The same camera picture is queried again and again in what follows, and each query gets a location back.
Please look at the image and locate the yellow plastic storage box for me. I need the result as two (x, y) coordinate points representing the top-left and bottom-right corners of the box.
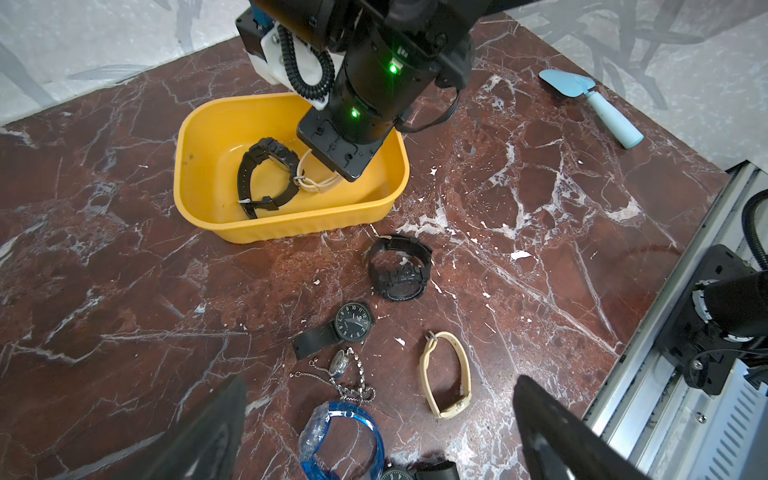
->
(173, 91), (412, 245)

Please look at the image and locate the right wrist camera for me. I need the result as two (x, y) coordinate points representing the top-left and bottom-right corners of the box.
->
(235, 2), (330, 110)

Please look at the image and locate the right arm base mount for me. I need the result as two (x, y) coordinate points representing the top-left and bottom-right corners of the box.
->
(655, 245), (767, 396)

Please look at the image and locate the black analog watch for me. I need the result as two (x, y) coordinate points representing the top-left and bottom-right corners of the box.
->
(379, 460), (460, 480)
(292, 302), (376, 360)

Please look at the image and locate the black analog watch upper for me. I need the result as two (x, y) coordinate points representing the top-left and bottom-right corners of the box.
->
(292, 302), (376, 360)

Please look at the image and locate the silver chain pocket watch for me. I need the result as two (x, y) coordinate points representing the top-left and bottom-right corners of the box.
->
(290, 347), (376, 405)

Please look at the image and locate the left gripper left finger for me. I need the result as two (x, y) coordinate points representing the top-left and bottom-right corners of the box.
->
(113, 375), (247, 479)

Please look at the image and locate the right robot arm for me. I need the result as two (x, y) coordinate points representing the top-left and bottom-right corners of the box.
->
(235, 1), (521, 182)

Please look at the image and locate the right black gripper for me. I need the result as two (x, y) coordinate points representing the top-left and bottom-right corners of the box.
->
(297, 29), (474, 182)

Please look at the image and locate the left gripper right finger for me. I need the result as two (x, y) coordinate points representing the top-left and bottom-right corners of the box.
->
(513, 375), (646, 480)

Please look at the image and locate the black analog watch lower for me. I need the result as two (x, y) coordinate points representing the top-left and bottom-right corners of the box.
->
(379, 460), (460, 480)

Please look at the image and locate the blue transparent watch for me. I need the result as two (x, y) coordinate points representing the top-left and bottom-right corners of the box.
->
(298, 401), (386, 479)

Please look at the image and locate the black chunky digital watch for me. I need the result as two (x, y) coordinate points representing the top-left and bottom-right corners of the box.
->
(237, 137), (299, 219)

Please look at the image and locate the aluminium front rail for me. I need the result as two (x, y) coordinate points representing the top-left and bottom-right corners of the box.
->
(584, 161), (767, 479)

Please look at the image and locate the black sport watch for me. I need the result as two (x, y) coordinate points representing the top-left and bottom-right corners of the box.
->
(366, 234), (433, 302)

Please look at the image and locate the small beige strap watch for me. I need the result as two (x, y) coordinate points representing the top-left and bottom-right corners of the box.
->
(292, 148), (343, 195)

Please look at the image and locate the light blue spatula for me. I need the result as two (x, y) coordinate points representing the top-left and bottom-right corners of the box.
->
(539, 69), (644, 150)

